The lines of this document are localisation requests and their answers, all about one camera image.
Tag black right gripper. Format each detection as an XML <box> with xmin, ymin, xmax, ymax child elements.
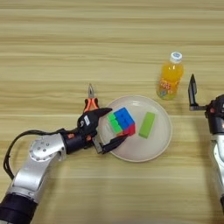
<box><xmin>187</xmin><ymin>73</ymin><xmax>224</xmax><ymax>136</ymax></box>

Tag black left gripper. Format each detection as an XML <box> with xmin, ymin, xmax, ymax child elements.
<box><xmin>59</xmin><ymin>107</ymin><xmax>130</xmax><ymax>156</ymax></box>

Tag multicolour puzzle cube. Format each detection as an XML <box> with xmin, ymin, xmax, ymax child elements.
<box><xmin>107</xmin><ymin>107</ymin><xmax>137</xmax><ymax>138</ymax></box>

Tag orange juice bottle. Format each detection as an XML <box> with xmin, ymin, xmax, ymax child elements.
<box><xmin>156</xmin><ymin>51</ymin><xmax>185</xmax><ymax>101</ymax></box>

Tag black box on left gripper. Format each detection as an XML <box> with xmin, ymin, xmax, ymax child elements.
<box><xmin>77</xmin><ymin>111</ymin><xmax>100</xmax><ymax>136</ymax></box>

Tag orange black pliers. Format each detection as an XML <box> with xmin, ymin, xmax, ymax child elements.
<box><xmin>83</xmin><ymin>83</ymin><xmax>101</xmax><ymax>114</ymax></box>

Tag green rectangular block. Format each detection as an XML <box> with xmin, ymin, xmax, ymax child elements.
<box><xmin>137</xmin><ymin>111</ymin><xmax>157</xmax><ymax>139</ymax></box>

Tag white round plate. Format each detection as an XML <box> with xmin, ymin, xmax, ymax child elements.
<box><xmin>97</xmin><ymin>94</ymin><xmax>173</xmax><ymax>163</ymax></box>

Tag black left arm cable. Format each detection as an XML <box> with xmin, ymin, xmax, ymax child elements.
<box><xmin>3</xmin><ymin>129</ymin><xmax>64</xmax><ymax>180</ymax></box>

